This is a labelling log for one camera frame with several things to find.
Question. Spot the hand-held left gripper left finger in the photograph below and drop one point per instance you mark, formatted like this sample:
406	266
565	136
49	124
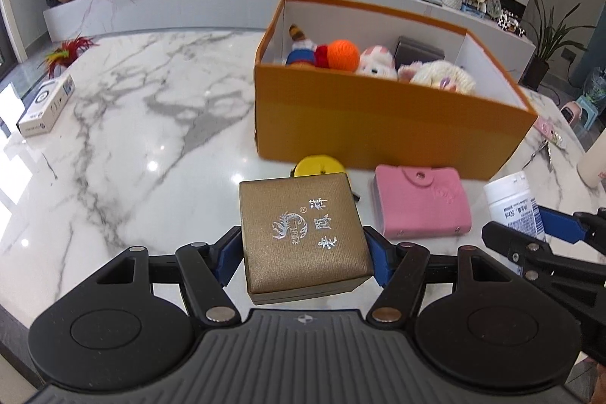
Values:
229	259

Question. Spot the white plush cat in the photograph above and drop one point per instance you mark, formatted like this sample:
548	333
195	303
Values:
376	61

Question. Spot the gold jewelry box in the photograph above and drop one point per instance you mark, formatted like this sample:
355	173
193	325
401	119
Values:
303	233

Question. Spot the plush fox toy blue jacket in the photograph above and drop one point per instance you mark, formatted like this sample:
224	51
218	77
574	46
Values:
300	51

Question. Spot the black and white figurines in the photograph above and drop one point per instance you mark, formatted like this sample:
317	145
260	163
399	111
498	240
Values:
512	23

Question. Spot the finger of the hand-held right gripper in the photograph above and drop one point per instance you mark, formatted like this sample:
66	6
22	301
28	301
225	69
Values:
561	224
530	255

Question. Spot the potted green plant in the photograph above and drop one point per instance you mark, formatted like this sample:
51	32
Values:
544	49

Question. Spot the red feather toy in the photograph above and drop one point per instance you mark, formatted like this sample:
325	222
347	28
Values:
68	51

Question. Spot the yellow tape measure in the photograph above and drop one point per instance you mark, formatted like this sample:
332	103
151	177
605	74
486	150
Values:
317	165

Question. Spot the pink card wallet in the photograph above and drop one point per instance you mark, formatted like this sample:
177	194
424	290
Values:
421	205

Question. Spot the white product box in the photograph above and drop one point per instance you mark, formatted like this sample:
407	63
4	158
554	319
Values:
45	106

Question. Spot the white pill bottle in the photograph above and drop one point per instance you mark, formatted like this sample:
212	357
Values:
513	205

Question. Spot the orange knitted ball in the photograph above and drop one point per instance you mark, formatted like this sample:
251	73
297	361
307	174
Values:
344	54

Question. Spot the metal scissors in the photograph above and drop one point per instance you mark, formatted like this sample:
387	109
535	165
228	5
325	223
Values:
544	151

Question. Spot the orange cardboard box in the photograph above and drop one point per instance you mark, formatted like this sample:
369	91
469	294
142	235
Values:
378	124

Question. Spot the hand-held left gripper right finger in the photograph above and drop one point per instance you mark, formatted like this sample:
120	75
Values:
378	257

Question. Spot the pink stool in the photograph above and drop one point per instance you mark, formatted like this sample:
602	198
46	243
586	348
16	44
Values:
575	113

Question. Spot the white plush rabbit pink ears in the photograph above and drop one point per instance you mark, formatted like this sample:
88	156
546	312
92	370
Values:
445	75

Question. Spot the cream cylinder bottle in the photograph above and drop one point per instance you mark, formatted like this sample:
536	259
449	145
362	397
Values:
594	165

